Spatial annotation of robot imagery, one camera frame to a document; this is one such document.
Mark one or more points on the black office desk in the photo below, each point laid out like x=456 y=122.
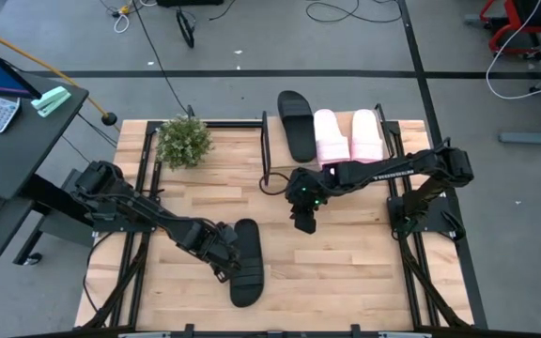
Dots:
x=12 y=159

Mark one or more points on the small green potted plant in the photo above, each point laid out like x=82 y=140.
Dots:
x=183 y=143

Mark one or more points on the mint green stapler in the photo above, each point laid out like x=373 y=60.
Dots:
x=50 y=101

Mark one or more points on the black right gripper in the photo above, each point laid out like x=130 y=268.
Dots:
x=305 y=190

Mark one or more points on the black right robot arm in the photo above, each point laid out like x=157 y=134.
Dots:
x=383 y=171

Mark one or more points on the pink fluffy slipper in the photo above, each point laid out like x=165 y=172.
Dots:
x=330 y=136
x=366 y=133

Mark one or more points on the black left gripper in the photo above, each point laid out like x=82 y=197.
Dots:
x=219 y=244

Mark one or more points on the black rubber slide sandal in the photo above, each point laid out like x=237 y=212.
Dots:
x=249 y=263
x=296 y=127

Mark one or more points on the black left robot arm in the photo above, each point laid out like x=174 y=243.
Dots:
x=158 y=216

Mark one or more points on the black curved bracket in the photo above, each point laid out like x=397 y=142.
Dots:
x=190 y=112

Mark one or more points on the red and black cart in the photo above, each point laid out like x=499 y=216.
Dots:
x=533 y=14

